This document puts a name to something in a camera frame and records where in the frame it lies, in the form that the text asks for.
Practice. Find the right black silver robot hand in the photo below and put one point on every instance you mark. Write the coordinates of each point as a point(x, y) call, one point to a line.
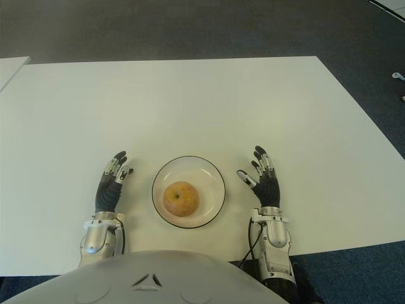
point(269, 191)

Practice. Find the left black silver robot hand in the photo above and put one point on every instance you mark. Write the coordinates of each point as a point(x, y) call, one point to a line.
point(107, 198)

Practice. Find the yellow red apple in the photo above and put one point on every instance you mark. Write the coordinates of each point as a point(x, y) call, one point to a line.
point(181, 199)

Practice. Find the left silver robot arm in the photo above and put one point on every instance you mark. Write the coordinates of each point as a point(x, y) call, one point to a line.
point(96, 237)

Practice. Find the white plate with black rim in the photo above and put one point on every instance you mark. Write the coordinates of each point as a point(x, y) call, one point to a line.
point(215, 190)

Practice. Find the grey robot torso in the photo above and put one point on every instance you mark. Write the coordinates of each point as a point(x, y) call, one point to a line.
point(148, 278)

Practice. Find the white side table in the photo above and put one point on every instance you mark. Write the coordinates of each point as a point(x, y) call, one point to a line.
point(11, 71)

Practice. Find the white controller on floor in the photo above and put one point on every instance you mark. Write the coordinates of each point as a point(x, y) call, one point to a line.
point(398, 75)

